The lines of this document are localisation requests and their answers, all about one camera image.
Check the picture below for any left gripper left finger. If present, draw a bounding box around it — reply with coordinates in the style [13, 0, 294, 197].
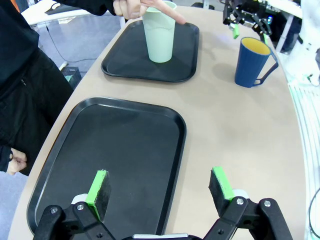
[33, 169, 118, 240]

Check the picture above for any black plastic tray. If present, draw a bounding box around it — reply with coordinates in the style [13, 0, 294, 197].
[26, 96, 188, 237]
[101, 19, 200, 83]

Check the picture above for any blue mug yellow inside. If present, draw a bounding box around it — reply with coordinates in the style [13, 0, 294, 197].
[234, 36, 279, 88]

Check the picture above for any black tray with handle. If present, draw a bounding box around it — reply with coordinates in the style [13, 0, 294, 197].
[44, 1, 65, 15]

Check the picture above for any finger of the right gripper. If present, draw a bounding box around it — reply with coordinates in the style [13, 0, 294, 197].
[222, 13, 241, 40]
[251, 17, 273, 46]

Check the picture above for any person's left forearm black sleeve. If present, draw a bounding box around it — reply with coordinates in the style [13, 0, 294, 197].
[53, 0, 118, 16]

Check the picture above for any person in black sweater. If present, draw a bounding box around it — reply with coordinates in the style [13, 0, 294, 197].
[0, 0, 75, 176]

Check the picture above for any person's right forearm black sleeve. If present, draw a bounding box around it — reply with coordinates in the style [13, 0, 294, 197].
[0, 145, 13, 173]

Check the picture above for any person's left hand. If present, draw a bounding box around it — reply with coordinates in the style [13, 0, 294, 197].
[112, 0, 187, 25]

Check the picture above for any white side table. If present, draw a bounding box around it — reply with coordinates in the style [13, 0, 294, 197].
[21, 0, 126, 29]

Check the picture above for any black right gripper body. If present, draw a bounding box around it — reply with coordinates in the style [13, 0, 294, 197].
[223, 0, 272, 21]

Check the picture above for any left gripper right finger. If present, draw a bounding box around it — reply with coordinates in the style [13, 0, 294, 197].
[203, 166, 293, 240]

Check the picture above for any person's right hand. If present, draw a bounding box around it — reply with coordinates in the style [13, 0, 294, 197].
[6, 147, 28, 176]

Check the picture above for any light green tall cup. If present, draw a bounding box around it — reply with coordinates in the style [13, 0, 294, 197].
[142, 1, 178, 63]

